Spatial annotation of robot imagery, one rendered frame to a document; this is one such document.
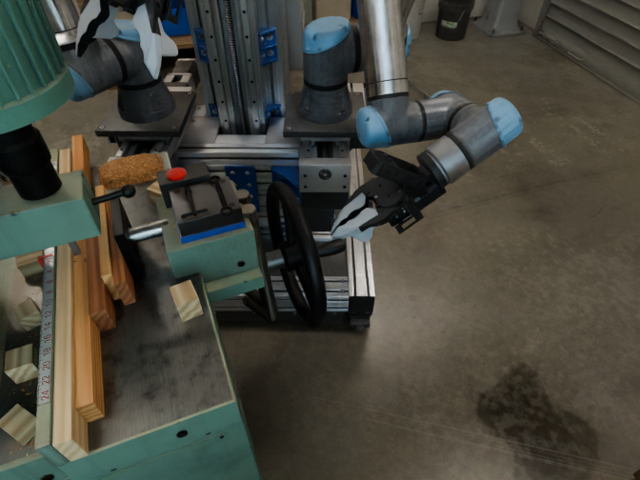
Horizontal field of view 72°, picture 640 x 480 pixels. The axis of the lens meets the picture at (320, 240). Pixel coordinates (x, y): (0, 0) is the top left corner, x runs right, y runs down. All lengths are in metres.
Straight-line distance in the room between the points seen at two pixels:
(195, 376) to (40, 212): 0.29
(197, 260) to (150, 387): 0.20
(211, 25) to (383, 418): 1.27
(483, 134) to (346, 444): 1.07
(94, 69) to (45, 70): 0.63
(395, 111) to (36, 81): 0.53
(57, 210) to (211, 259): 0.22
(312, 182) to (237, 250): 0.50
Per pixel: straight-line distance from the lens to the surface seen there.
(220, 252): 0.71
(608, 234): 2.45
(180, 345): 0.66
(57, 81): 0.57
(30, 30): 0.55
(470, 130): 0.78
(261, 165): 1.31
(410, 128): 0.82
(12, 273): 1.02
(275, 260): 0.83
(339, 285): 1.56
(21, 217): 0.68
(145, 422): 0.62
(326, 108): 1.20
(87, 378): 0.63
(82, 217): 0.67
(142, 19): 0.69
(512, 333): 1.86
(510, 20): 4.45
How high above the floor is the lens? 1.44
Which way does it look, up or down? 45 degrees down
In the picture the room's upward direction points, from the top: straight up
